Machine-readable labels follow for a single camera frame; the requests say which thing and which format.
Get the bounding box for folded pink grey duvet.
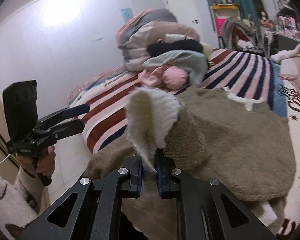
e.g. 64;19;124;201
116;9;200;72

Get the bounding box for blue wall poster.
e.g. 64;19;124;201
121;8;134;23

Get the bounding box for black garment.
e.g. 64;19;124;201
146;39;203;57

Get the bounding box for mannequin head with wig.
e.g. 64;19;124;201
257;7;268;21

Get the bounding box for pink garment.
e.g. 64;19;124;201
138;65;189;90

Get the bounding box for person's left hand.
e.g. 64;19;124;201
16;146;56;177

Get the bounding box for black bookshelf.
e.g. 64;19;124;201
273;0;300;42

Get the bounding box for grey-green garment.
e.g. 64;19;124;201
143;50;209;86

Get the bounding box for cream white garment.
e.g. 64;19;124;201
158;34;213;56

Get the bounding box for pink knitted pillow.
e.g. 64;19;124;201
280;57;300;94

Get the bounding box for chair with grey clothes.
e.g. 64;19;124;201
221;16;264;55

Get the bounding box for crumpled floral pink blanket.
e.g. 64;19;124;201
270;44;300;79

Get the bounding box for striped fleece bed blanket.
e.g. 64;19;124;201
68;49;300;239

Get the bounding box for white door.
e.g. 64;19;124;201
164;0;204;41

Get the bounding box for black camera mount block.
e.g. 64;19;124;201
2;80;38;142

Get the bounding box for yellow shelf unit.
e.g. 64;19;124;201
210;4;241;37

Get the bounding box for person's left forearm sleeve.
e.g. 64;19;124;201
0;168;44;239

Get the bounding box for black desk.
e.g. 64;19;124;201
263;33;300;57

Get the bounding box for brown knit sweater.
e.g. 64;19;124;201
84;87;296;239

